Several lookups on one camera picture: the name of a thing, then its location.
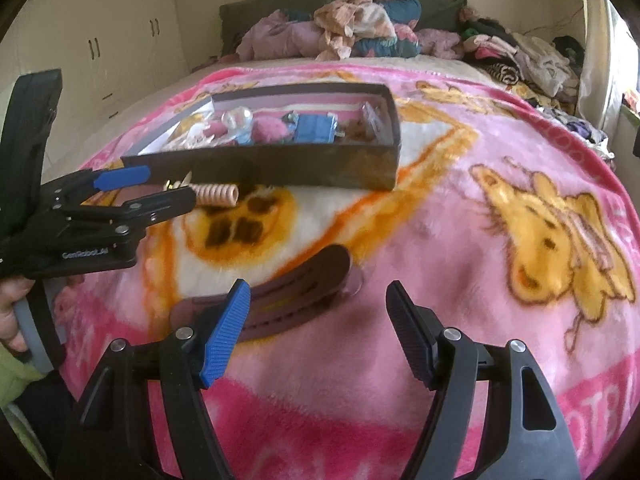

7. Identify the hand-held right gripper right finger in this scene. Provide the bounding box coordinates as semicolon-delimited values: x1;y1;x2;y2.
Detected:
384;280;582;480

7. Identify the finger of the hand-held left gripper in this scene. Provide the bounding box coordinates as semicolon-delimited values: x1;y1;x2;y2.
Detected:
40;165;152;208
65;186;197;235

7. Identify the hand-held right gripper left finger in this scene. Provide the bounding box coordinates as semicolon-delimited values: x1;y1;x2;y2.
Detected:
55;279;252;480

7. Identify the beige spiral hair tie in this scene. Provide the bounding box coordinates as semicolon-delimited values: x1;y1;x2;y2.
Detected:
195;183;240;209

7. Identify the maroon leather belt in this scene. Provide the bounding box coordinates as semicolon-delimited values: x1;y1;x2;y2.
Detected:
170;243;367;344

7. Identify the clear plastic ball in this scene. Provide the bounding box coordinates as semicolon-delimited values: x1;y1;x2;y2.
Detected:
222;106;254;134

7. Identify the pink fluffy pompom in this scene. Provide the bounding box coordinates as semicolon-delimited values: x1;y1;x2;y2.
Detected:
252;117;297;145

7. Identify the dark cardboard box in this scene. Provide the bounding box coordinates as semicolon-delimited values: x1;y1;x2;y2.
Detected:
121;81;404;192

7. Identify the person's left hand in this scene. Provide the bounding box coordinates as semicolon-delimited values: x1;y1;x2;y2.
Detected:
0;276;37;354

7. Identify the pink printed blanket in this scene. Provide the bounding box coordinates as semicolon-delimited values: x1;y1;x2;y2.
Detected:
50;62;640;480

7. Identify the clear plastic packet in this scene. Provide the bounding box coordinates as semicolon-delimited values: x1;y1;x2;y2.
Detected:
184;120;212;149

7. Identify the cream wardrobe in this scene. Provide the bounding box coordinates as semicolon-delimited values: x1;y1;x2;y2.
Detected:
12;0;195;128

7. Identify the pink quilt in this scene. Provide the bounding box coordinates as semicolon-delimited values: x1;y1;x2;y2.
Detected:
236;10;327;62

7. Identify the pile of clothes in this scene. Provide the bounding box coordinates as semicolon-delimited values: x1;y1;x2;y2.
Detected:
459;6;585;107
219;0;468;59

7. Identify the beige floral cloth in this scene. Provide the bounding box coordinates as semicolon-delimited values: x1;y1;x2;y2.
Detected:
313;0;397;59

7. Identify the pink plush cloth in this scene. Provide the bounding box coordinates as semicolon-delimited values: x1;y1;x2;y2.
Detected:
415;27;464;59

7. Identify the dark blue floral quilt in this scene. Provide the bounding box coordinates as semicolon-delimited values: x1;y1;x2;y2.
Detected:
350;0;424;59

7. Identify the pale curtain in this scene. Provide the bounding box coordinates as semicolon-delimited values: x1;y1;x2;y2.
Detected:
575;0;627;122

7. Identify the window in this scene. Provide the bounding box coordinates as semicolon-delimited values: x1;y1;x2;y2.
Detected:
607;0;640;111

